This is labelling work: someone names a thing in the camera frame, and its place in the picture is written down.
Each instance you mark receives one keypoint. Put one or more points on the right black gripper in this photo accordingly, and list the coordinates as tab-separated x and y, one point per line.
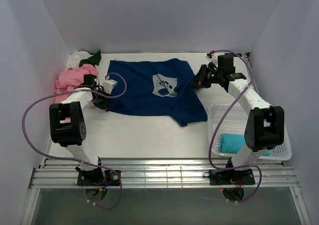
199	80

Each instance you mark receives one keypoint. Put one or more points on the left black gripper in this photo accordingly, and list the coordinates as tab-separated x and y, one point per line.
105	106

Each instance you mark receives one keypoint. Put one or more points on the navy blue printed t-shirt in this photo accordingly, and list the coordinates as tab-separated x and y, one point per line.
160	88

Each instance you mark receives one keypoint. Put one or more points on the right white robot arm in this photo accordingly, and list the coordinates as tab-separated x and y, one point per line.
265	127

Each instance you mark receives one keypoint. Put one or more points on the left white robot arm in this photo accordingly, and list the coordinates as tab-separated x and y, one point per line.
68	129

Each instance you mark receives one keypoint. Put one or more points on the white plastic basket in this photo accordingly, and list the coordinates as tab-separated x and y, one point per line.
235	123

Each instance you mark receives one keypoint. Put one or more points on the pink t-shirt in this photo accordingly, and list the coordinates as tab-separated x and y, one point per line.
69	79

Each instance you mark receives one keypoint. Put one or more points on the dark green t-shirt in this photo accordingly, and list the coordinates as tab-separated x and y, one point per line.
94	59

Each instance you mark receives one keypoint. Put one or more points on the white t-shirt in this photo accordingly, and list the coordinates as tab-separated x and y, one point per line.
75	58

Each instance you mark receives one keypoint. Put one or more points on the rolled turquoise t-shirt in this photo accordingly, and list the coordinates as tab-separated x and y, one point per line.
230	144

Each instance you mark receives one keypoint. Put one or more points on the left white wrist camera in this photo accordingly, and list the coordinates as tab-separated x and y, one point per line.
109	85

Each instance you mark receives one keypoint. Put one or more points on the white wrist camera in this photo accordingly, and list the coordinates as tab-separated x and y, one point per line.
211	57
109	85

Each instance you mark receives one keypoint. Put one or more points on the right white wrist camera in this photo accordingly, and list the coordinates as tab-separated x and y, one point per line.
211	57

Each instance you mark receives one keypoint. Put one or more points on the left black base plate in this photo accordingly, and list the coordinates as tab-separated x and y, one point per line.
98	177

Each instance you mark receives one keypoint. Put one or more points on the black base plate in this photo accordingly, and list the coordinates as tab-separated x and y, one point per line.
98	177
230	177

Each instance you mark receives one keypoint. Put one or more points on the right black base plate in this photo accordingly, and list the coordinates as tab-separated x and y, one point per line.
230	177

